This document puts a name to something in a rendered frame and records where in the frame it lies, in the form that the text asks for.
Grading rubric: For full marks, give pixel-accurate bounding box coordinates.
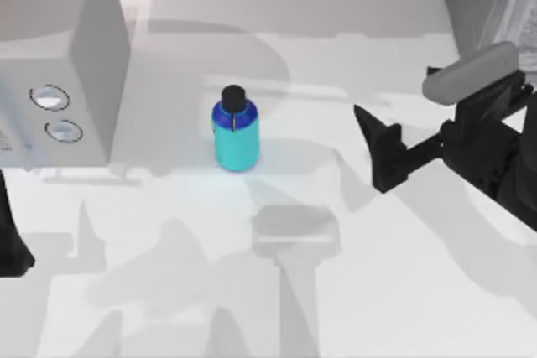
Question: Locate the pale grey rounded box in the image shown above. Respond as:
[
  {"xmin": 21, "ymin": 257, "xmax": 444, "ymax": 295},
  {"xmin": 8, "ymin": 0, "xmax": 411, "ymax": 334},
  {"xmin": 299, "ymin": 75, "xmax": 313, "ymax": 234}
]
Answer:
[{"xmin": 420, "ymin": 41, "xmax": 522, "ymax": 106}]

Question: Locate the blue bottle with black cap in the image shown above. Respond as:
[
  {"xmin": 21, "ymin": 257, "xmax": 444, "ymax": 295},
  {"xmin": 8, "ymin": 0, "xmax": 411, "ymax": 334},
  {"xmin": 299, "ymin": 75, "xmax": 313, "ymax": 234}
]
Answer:
[{"xmin": 210, "ymin": 84, "xmax": 262, "ymax": 174}]

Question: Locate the pale microwave oven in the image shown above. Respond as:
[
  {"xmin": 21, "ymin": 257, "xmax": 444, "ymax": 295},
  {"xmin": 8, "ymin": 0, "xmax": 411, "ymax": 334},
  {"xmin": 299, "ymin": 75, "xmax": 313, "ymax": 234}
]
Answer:
[{"xmin": 0, "ymin": 0, "xmax": 132, "ymax": 172}]

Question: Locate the small round microwave knob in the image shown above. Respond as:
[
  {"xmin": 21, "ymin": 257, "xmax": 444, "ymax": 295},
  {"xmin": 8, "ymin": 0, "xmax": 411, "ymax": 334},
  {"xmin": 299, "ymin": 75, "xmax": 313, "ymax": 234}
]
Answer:
[{"xmin": 44, "ymin": 118, "xmax": 84, "ymax": 143}]

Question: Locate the large round microwave knob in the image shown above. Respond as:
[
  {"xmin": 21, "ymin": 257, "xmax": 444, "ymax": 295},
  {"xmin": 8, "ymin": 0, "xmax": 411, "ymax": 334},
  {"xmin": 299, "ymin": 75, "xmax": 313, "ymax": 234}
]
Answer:
[{"xmin": 29, "ymin": 84, "xmax": 71, "ymax": 113}]

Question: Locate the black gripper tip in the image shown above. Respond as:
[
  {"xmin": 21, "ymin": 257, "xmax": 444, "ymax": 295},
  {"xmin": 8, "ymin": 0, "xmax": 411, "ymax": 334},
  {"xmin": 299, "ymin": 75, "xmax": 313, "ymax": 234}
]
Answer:
[{"xmin": 0, "ymin": 168, "xmax": 37, "ymax": 279}]

